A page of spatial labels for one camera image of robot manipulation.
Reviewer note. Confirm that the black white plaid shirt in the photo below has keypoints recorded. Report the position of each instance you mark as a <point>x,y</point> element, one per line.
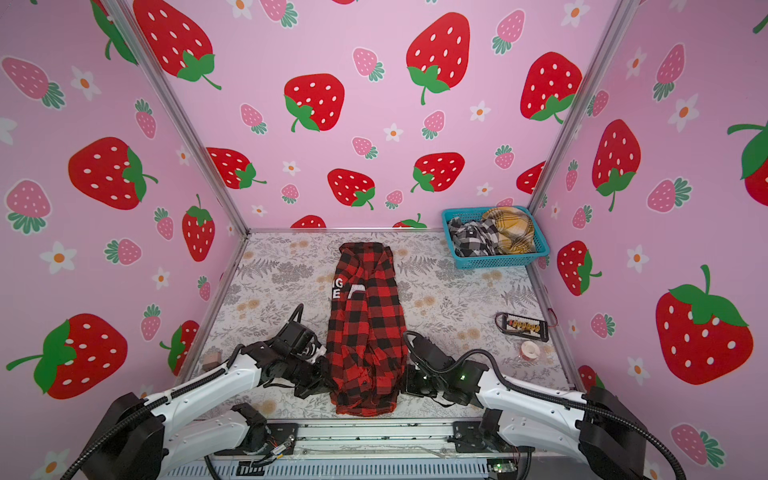
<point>475,238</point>

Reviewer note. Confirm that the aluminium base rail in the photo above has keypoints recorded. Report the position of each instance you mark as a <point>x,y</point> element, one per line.
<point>443,448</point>

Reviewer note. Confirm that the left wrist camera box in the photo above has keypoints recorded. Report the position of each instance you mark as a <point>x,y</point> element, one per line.
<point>294,339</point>

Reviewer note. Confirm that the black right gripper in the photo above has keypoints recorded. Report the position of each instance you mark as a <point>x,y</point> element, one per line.
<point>409,370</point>

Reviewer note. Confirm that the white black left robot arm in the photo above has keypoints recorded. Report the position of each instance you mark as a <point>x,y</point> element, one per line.
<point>146,438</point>

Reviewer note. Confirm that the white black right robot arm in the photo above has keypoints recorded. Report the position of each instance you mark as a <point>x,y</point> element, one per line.
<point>594,427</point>

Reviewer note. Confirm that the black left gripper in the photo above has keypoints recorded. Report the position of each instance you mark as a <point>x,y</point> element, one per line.
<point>322,382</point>

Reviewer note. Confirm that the yellow plaid shirt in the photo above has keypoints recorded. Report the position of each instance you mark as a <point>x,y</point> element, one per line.
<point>516,230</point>

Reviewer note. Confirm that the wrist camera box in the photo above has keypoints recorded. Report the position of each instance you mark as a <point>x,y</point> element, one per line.
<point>429,356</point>
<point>294,339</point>

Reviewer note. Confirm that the teal plastic laundry basket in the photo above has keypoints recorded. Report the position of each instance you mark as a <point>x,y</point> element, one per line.
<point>468,214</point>

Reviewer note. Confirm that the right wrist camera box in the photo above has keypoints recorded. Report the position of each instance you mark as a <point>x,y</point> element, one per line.
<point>429,356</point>

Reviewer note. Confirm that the red black plaid shirt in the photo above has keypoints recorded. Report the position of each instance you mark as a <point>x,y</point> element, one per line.
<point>366,351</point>

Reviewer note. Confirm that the small brown block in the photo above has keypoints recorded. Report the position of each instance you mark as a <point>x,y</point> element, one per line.
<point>211,361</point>

